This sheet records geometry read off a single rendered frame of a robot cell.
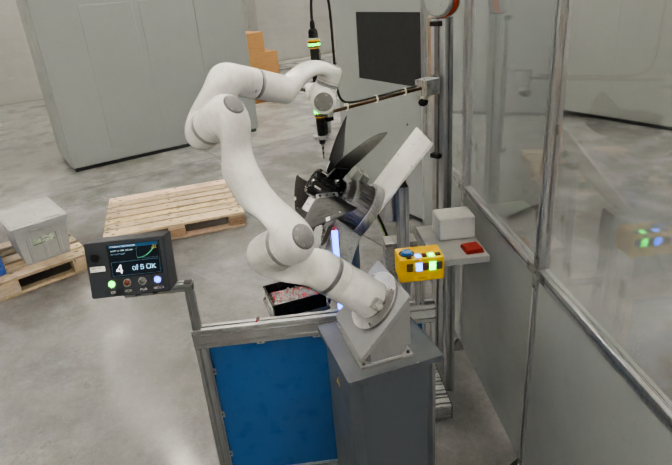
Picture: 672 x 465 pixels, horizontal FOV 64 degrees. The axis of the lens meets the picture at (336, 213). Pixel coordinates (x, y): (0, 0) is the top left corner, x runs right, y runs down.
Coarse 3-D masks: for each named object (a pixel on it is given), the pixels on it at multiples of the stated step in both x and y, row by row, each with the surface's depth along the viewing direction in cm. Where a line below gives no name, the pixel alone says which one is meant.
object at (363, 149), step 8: (376, 136) 210; (384, 136) 218; (360, 144) 202; (368, 144) 214; (376, 144) 220; (352, 152) 210; (360, 152) 217; (368, 152) 222; (344, 160) 216; (352, 160) 220; (360, 160) 224
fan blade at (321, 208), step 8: (320, 200) 215; (328, 200) 214; (336, 200) 213; (344, 200) 213; (312, 208) 211; (320, 208) 208; (328, 208) 206; (336, 208) 205; (344, 208) 202; (352, 208) 199; (312, 216) 205; (320, 216) 202; (328, 216) 200; (336, 216) 197; (312, 224) 200; (320, 224) 197
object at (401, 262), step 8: (400, 248) 198; (408, 248) 197; (416, 248) 197; (424, 248) 196; (432, 248) 196; (400, 256) 192; (432, 256) 190; (440, 256) 190; (400, 264) 189; (400, 272) 191; (408, 272) 191; (416, 272) 191; (424, 272) 191; (432, 272) 192; (440, 272) 192; (400, 280) 192; (408, 280) 192; (416, 280) 192
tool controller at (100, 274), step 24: (96, 240) 182; (120, 240) 178; (144, 240) 179; (168, 240) 185; (96, 264) 179; (144, 264) 180; (168, 264) 182; (96, 288) 180; (120, 288) 180; (144, 288) 181; (168, 288) 181
